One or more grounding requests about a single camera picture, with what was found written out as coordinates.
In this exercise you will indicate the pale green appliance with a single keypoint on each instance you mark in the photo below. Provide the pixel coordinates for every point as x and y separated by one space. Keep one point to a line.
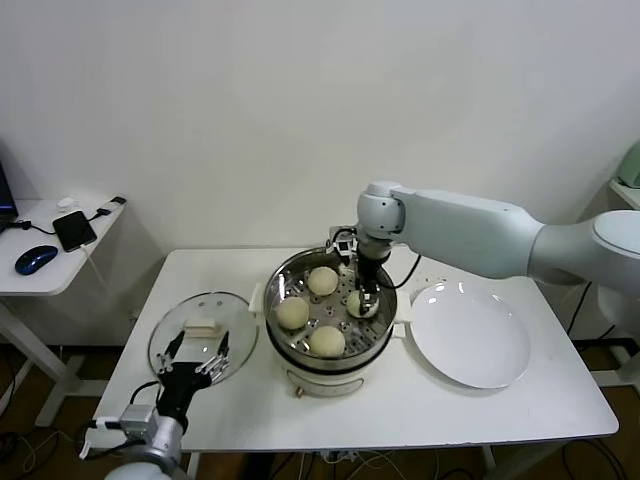
631 167

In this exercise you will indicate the black usb adapter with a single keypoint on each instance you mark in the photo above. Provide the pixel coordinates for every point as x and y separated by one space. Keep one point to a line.
116 201

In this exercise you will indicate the white round plate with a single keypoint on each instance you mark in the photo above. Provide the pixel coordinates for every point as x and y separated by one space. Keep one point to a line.
470 335

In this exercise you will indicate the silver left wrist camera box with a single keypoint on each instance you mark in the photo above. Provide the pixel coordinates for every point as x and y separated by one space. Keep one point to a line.
137 421

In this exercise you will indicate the white side desk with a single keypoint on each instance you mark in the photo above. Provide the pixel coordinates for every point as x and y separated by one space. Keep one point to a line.
45 285

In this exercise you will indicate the blue computer mouse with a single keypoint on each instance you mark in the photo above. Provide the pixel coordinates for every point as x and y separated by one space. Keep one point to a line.
35 259

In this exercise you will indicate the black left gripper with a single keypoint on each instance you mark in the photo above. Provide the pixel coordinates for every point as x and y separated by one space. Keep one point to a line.
182 387

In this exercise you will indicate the white power strip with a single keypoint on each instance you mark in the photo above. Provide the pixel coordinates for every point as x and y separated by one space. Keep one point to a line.
340 456

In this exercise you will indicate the dark laptop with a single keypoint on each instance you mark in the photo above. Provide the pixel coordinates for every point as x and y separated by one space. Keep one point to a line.
5 200

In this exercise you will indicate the stainless steel steamer pot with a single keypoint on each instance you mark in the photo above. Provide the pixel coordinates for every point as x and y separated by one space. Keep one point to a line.
285 280

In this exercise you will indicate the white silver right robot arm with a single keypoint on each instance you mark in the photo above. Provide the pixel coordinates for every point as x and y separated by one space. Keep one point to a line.
475 225

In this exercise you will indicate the white steamed baozi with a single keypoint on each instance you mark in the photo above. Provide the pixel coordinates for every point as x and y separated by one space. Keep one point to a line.
326 341
354 306
293 314
321 281

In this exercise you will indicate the white shelf board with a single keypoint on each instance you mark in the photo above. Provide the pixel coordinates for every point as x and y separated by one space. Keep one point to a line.
630 196

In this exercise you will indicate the white electric cooker base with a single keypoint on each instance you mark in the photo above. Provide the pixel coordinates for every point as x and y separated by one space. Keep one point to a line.
325 382

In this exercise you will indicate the small white earbuds case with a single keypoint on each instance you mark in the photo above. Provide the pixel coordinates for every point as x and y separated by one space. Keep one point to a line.
65 202

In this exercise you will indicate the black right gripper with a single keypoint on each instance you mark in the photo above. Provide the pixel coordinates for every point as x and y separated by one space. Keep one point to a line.
371 272

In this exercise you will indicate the black smartphone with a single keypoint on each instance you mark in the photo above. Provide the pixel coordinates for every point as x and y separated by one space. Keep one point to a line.
74 231

